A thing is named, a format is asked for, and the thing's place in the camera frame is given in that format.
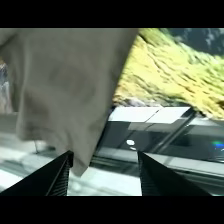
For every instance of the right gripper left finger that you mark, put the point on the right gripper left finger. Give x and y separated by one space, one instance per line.
50 180

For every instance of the grey garment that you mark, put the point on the grey garment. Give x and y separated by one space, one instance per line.
66 86

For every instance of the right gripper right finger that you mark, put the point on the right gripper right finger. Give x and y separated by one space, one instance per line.
160 180

